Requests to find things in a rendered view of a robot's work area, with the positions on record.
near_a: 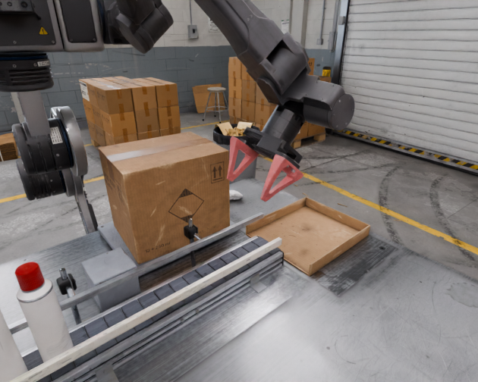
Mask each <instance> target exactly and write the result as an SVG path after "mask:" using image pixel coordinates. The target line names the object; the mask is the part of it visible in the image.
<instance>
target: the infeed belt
mask: <svg viewBox="0 0 478 382"><path fill-rule="evenodd" d="M267 243H269V242H268V241H267V240H265V239H263V238H262V237H261V236H260V237H258V238H256V239H254V240H252V241H251V242H248V243H246V244H244V245H242V246H241V247H238V248H236V249H234V250H232V251H231V252H228V253H226V254H224V255H222V256H220V257H219V258H217V259H215V260H213V261H211V262H209V263H207V264H205V265H203V266H201V267H199V268H197V269H195V270H193V271H191V272H189V273H187V274H185V275H183V276H182V277H179V278H177V279H175V280H173V281H171V282H170V283H168V284H166V285H164V286H161V287H160V288H158V289H156V290H153V291H152V292H150V293H147V294H146V295H144V296H141V297H140V298H138V299H137V300H138V301H137V300H136V299H135V300H134V301H132V302H129V303H128V304H126V305H124V306H122V307H121V308H118V309H116V310H114V311H113V312H110V313H108V314H107V315H104V316H103V318H104V320H103V318H102V317H101V318H98V319H96V320H95V321H92V322H90V323H88V324H86V325H84V327H85V330H84V328H83V327H80V328H78V329H77V330H75V331H73V332H71V333H69V334H70V336H71V340H72V343H73V345H74V346H76V345H78V344H80V343H82V342H84V341H85V340H88V339H89V338H91V337H94V336H95V335H97V334H98V333H101V332H103V331H104V330H106V329H108V328H110V327H112V326H114V325H116V324H117V323H119V322H121V321H123V320H125V319H127V318H129V317H130V316H132V315H135V314H136V313H138V312H140V311H142V310H144V309H145V308H148V307H150V306H151V305H153V304H155V303H157V302H159V301H160V300H162V299H164V298H166V297H168V296H170V295H171V294H173V293H176V292H177V291H179V290H182V289H183V288H185V287H187V286H189V285H191V284H192V283H194V282H196V281H198V280H200V279H202V278H204V277H205V276H207V275H209V274H211V273H213V272H214V271H217V270H218V269H220V268H223V267H224V266H226V265H228V264H230V263H232V262H233V261H236V260H237V259H239V258H241V257H243V256H245V255H246V254H248V253H250V252H252V251H254V250H256V249H258V248H259V247H261V246H264V245H265V244H267ZM279 251H281V250H280V248H278V247H277V248H275V249H273V250H271V251H270V252H267V253H266V254H264V255H262V256H260V257H259V258H257V259H255V260H253V261H252V262H250V263H248V264H246V265H245V266H243V267H241V268H238V269H237V270H236V271H233V272H232V273H230V274H228V275H226V276H225V277H223V278H221V279H219V280H217V281H216V282H214V283H212V284H210V285H208V286H207V287H205V288H203V289H201V290H200V291H198V292H196V293H194V294H193V295H191V296H188V297H187V298H186V299H183V300H181V301H180V302H178V303H176V304H174V305H173V306H171V307H169V308H167V309H166V310H164V311H162V312H160V313H158V314H157V315H155V316H153V317H151V318H149V319H148V320H146V321H144V322H142V323H141V324H138V325H137V326H135V327H133V328H131V329H130V330H128V331H126V332H124V333H123V334H121V335H119V336H117V337H116V338H114V339H112V340H109V341H108V342H107V343H104V344H103V345H101V346H99V347H97V348H96V349H94V350H92V351H90V352H88V353H87V354H85V355H83V356H81V357H79V358H78V359H76V360H74V361H72V362H71V363H69V364H67V365H65V366H64V367H62V368H59V369H58V370H57V371H54V372H52V373H51V374H49V375H47V376H45V377H44V378H42V379H40V380H38V381H37V382H52V381H54V380H55V379H57V378H59V377H60V376H62V375H64V374H66V373H68V372H69V371H71V370H73V369H75V368H76V367H78V366H80V365H82V364H83V363H85V362H87V361H89V360H90V359H92V358H94V357H96V356H97V355H99V354H101V353H102V352H104V351H106V350H107V349H110V348H112V347H113V346H115V345H117V344H118V343H120V342H122V341H123V340H126V339H127V338H128V337H131V336H133V335H134V334H136V333H138V332H139V331H141V330H143V329H144V328H146V327H148V326H150V325H151V324H153V323H155V322H157V321H158V320H160V319H162V318H164V317H165V316H167V315H169V314H171V313H172V312H174V311H176V310H178V309H179V308H181V307H183V306H185V305H186V304H188V303H190V302H192V301H194V300H195V299H197V298H199V297H201V296H202V295H204V294H206V293H208V292H209V291H211V290H213V289H215V288H216V287H218V286H220V285H222V284H223V283H225V282H226V281H228V280H230V279H231V278H233V277H236V276H237V275H239V274H241V273H242V272H244V271H246V270H247V269H249V268H251V267H253V266H254V265H257V264H258V263H260V262H261V261H263V260H265V259H267V258H268V257H270V256H272V255H274V254H275V253H277V252H279ZM22 358H23V360H24V363H25V365H26V366H27V369H28V371H30V370H31V369H33V368H35V367H37V366H39V365H41V364H42V363H43V360H42V357H41V355H40V353H39V350H38V349H37V350H35V351H33V352H31V353H30V354H28V355H25V356H24V357H22Z"/></svg>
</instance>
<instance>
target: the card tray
mask: <svg viewBox="0 0 478 382"><path fill-rule="evenodd" d="M369 231H370V225H369V224H366V223H364V222H362V221H359V220H357V219H356V218H352V217H351V216H349V215H347V214H344V213H342V212H340V211H337V210H335V209H333V208H330V207H328V206H327V205H323V204H322V203H320V202H317V201H315V200H313V199H310V198H308V197H304V198H302V199H299V200H297V201H296V202H293V203H291V204H289V205H286V206H285V207H283V208H280V209H278V210H276V211H274V212H272V213H269V214H267V215H265V216H264V217H263V218H262V219H260V220H258V221H255V222H253V223H252V224H249V225H247V226H246V235H247V236H248V237H250V238H252V237H254V236H261V237H262V238H263V239H265V240H267V241H268V242H271V241H273V240H275V239H277V238H281V245H280V246H278V248H280V250H281V251H283V253H284V260H285V261H286V262H288V263H289V264H291V265H293V266H294V267H295V268H297V269H298V270H300V271H302V272H304V273H305V274H306V275H308V276H311V275H312V274H314V273H315V272H317V271H318V270H319V269H321V268H323V267H324V266H325V265H327V264H328V263H329V262H331V261H332V260H334V259H335V258H337V257H338V256H340V255H341V254H342V253H344V252H346V251H347V250H349V249H350V248H351V247H352V246H354V245H356V244H357V243H359V242H360V241H361V240H363V239H364V238H366V237H367V236H369Z"/></svg>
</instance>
